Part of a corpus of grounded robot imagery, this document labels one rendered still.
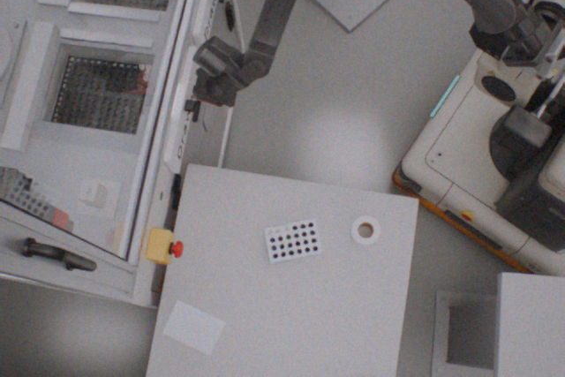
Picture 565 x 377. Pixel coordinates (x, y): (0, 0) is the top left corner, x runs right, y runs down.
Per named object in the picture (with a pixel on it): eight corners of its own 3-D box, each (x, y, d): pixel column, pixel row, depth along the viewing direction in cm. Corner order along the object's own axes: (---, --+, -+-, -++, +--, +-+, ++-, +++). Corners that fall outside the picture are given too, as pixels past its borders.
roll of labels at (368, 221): (365, 252, 158) (366, 251, 154) (343, 233, 160) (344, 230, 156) (384, 232, 159) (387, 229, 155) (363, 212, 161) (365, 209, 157)
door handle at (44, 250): (103, 260, 100) (61, 242, 82) (100, 277, 99) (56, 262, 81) (73, 254, 100) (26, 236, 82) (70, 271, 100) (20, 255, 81)
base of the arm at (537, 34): (537, 67, 121) (566, 21, 124) (516, 37, 118) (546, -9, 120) (504, 66, 129) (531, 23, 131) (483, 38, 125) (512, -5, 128)
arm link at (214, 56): (267, 71, 133) (273, 49, 140) (224, 35, 129) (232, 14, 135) (229, 102, 140) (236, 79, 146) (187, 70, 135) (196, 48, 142)
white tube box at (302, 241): (315, 221, 161) (315, 218, 157) (321, 254, 158) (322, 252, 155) (264, 230, 160) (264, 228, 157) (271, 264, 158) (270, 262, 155)
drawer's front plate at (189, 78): (202, 64, 166) (196, 45, 155) (178, 174, 159) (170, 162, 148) (196, 63, 166) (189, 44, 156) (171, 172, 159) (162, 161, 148)
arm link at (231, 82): (247, 93, 138) (259, 71, 141) (222, 72, 136) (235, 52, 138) (231, 100, 144) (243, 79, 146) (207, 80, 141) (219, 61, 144)
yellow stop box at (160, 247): (178, 235, 153) (173, 230, 146) (172, 266, 151) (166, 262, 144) (157, 231, 153) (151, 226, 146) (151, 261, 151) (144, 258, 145)
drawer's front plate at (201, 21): (227, -42, 174) (222, -65, 163) (205, 55, 167) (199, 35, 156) (221, -43, 174) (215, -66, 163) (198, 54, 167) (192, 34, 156)
